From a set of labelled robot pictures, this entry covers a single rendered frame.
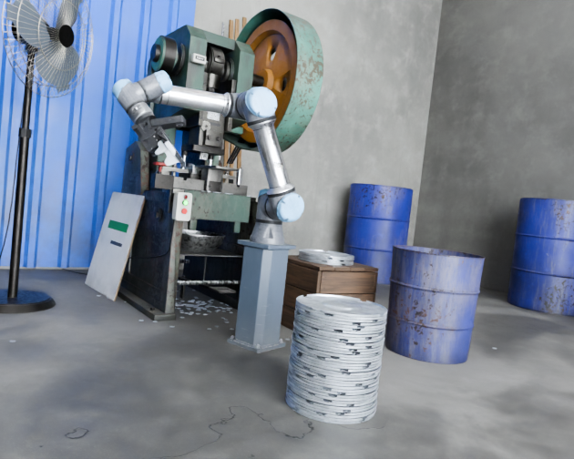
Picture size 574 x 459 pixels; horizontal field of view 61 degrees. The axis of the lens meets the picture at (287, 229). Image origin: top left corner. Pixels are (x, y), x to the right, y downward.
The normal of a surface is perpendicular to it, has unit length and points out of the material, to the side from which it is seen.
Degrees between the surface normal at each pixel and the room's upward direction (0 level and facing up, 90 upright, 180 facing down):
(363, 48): 90
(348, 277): 90
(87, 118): 90
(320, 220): 90
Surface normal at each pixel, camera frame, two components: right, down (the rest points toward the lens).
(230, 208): 0.58, 0.11
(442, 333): -0.01, 0.09
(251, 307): -0.62, -0.03
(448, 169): -0.80, -0.05
